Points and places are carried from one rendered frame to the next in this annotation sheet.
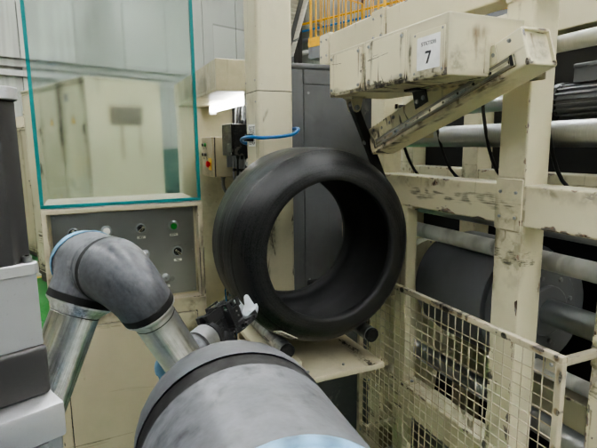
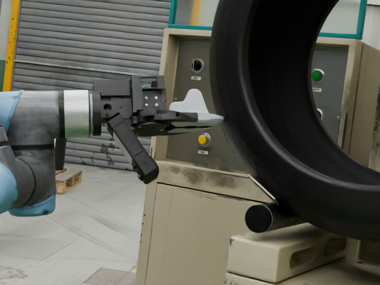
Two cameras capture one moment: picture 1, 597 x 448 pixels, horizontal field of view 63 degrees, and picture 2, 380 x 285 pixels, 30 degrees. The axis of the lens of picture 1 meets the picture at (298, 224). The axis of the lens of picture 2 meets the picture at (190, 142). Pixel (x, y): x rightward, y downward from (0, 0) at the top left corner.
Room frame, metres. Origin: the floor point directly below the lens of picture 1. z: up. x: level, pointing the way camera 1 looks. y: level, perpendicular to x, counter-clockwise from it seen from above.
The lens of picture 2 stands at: (0.56, -0.79, 1.06)
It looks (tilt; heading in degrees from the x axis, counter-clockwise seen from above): 3 degrees down; 54
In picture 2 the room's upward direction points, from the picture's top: 7 degrees clockwise
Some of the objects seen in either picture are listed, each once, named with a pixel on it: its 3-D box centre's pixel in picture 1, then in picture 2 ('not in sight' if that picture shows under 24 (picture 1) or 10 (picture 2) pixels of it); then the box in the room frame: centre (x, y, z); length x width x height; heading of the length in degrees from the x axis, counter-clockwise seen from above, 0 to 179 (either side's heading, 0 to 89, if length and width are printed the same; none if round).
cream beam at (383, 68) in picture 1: (410, 65); not in sight; (1.53, -0.34, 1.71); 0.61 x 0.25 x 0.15; 24
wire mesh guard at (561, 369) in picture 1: (431, 405); not in sight; (1.45, -0.42, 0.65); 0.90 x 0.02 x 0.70; 24
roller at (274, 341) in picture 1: (266, 331); (298, 211); (1.46, 0.10, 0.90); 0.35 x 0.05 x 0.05; 24
